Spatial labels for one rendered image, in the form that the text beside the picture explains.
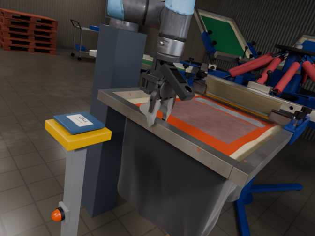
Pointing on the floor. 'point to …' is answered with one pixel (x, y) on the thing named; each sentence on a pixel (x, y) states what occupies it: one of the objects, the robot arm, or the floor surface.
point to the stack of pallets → (27, 32)
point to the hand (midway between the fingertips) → (158, 123)
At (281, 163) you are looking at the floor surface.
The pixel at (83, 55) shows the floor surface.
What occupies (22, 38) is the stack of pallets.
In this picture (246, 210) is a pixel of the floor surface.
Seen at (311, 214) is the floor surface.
